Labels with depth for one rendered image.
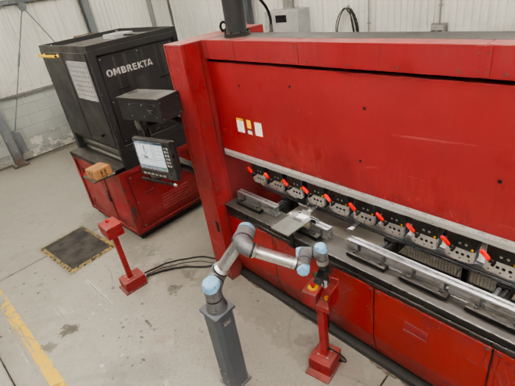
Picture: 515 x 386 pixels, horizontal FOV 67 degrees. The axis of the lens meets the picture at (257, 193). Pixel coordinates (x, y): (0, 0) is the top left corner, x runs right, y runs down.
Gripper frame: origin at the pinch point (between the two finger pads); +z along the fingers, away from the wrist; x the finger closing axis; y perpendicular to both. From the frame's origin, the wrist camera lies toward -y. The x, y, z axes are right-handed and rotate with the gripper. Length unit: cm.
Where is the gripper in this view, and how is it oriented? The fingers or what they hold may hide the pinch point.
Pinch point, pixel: (324, 287)
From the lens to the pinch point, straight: 265.4
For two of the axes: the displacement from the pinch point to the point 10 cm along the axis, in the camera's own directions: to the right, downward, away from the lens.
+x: -8.0, -1.9, 5.6
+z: 1.9, 8.2, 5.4
